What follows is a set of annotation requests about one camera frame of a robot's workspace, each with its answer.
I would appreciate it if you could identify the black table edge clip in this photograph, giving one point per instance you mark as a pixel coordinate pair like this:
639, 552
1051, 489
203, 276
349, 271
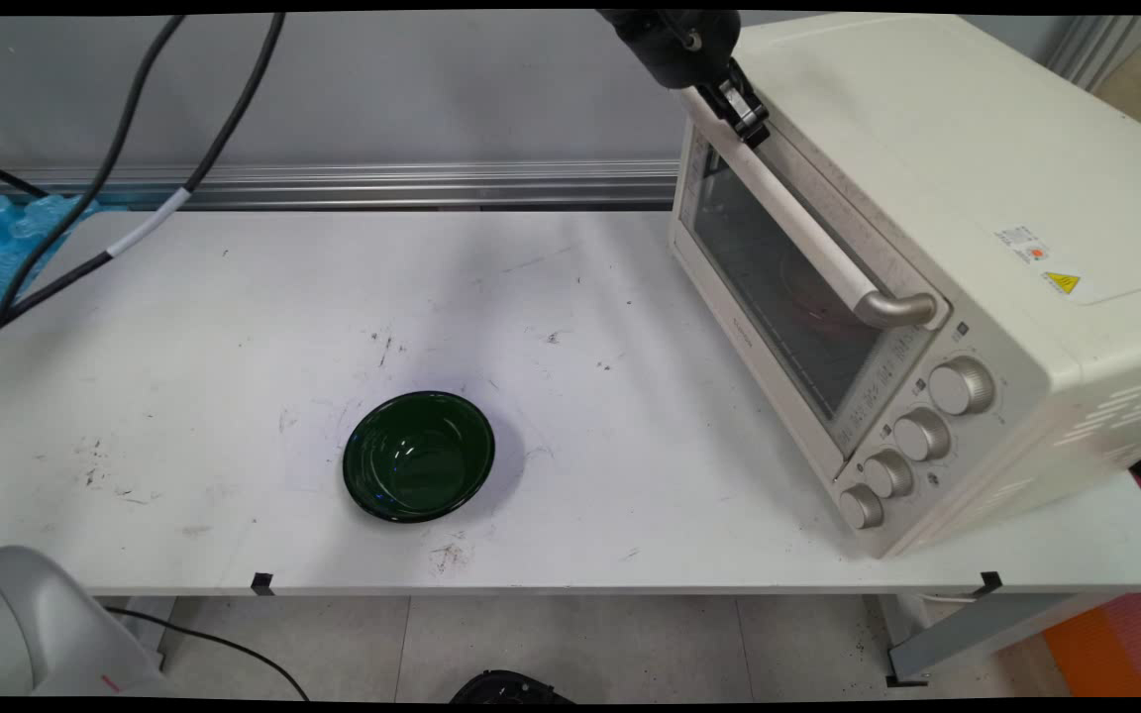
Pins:
261, 583
990, 582

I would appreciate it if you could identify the cream toaster oven body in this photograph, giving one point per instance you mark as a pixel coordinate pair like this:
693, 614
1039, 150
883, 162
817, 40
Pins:
977, 178

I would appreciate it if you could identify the yellow warning sticker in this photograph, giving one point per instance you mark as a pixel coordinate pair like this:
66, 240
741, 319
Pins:
1062, 283

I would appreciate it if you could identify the dark green glass bowl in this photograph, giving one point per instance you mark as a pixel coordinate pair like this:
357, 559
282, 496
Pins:
419, 456

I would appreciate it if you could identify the black object on floor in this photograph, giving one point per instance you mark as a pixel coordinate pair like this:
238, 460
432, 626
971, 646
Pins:
509, 687

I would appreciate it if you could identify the small silver oven knob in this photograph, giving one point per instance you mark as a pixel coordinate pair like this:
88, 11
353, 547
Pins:
888, 473
861, 506

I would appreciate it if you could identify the grey table leg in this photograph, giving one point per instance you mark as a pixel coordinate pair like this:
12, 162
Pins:
967, 634

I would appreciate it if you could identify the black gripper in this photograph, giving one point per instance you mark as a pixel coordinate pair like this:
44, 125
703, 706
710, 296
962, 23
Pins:
674, 45

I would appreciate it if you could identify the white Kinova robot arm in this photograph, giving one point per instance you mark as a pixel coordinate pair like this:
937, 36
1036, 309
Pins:
31, 624

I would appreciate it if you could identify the aluminium rail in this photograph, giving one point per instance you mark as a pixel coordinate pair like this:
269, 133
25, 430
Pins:
382, 185

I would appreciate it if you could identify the blue foam packaging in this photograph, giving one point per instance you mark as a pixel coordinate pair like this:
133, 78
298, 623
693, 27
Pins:
6, 238

